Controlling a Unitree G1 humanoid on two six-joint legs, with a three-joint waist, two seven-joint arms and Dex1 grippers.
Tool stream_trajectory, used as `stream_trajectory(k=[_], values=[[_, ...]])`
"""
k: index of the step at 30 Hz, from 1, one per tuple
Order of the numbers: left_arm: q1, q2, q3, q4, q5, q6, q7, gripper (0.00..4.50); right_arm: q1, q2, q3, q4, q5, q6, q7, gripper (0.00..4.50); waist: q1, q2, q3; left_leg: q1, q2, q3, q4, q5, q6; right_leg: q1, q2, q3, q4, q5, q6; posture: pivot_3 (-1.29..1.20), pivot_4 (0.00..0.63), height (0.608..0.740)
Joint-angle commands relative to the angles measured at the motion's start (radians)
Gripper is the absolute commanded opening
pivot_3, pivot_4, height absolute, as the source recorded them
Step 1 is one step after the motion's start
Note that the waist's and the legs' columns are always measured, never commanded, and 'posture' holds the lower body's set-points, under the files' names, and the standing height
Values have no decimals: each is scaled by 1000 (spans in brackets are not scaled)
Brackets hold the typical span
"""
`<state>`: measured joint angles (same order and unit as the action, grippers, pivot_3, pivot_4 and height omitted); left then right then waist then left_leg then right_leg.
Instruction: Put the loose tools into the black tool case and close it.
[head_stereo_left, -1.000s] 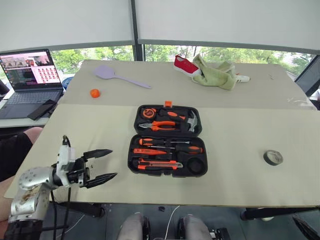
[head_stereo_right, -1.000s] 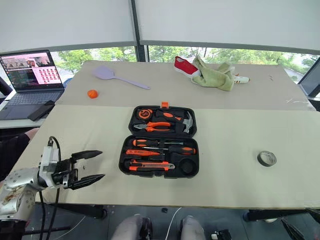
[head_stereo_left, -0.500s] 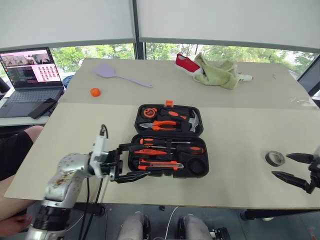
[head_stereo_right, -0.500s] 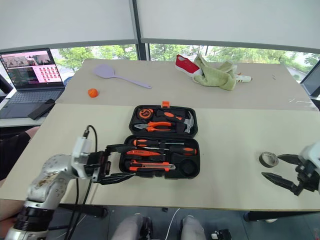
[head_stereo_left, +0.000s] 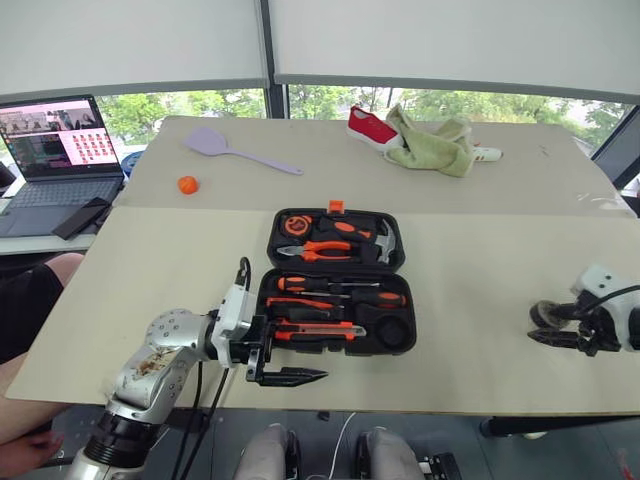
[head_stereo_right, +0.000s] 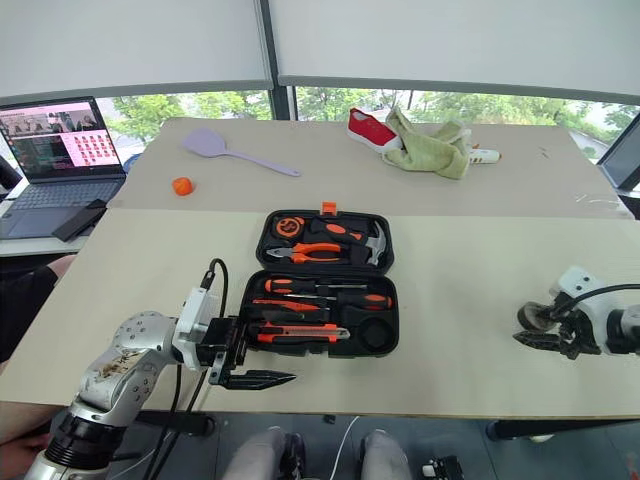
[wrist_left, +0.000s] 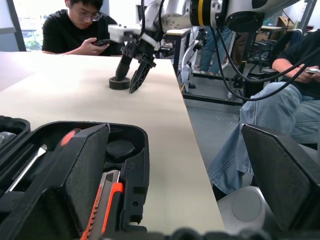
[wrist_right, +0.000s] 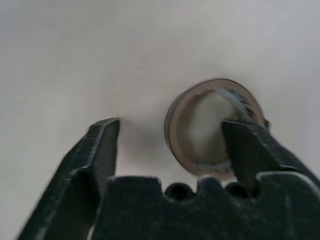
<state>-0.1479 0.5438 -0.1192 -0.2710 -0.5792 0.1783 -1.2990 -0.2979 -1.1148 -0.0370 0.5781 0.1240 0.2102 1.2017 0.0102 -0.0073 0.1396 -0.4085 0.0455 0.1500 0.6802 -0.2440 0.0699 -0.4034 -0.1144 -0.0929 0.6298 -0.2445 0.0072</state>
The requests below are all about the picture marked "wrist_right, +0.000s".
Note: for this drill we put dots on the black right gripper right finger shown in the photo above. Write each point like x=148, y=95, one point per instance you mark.
x=250, y=147

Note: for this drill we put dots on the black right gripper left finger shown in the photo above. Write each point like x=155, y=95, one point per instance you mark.
x=82, y=180

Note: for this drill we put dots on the black electrical tape roll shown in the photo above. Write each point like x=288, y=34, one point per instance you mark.
x=180, y=140

